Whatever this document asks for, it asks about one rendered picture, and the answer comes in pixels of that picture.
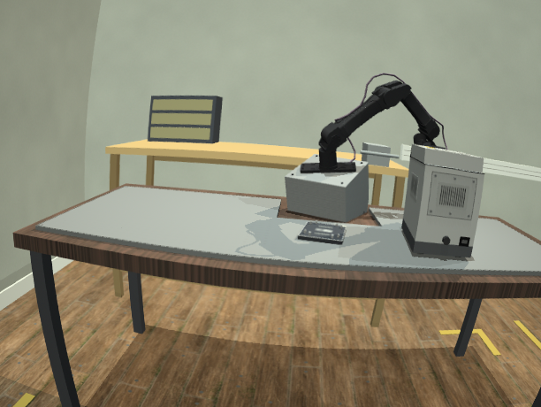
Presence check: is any grey heat sealer housing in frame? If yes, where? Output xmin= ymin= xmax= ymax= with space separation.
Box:
xmin=401 ymin=144 xmax=484 ymax=257

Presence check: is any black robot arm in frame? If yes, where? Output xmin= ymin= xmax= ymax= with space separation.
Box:
xmin=300 ymin=81 xmax=446 ymax=173

